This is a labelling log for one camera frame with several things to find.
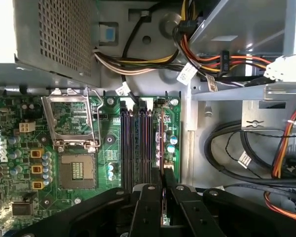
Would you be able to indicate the green motherboard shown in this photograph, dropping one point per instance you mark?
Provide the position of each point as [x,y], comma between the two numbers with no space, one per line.
[64,197]

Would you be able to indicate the blue plastic clip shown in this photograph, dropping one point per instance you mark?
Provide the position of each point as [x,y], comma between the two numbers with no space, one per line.
[109,33]

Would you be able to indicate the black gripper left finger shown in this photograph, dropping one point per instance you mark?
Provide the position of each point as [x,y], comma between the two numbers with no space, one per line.
[148,217]

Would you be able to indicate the grey power supply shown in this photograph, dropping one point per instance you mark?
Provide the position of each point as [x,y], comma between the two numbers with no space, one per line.
[64,37]

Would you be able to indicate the CPU socket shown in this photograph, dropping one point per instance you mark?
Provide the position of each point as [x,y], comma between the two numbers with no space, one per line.
[77,170]

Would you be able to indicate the metal socket cover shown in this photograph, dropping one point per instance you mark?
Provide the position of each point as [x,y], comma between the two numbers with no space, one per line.
[49,118]

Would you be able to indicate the silver drive cage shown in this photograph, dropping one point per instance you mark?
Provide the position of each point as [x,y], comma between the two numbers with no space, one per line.
[236,19]

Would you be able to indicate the RAM stick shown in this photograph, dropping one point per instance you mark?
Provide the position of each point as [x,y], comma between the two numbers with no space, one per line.
[162,138]

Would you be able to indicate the white board connector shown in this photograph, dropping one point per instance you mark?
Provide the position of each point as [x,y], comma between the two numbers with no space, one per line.
[27,127]

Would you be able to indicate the black RAM slot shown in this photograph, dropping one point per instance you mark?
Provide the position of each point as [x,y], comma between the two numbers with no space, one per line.
[141,148]
[130,148]
[148,148]
[123,148]

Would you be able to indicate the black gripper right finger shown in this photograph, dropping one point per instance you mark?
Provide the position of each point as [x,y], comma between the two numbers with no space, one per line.
[187,217]

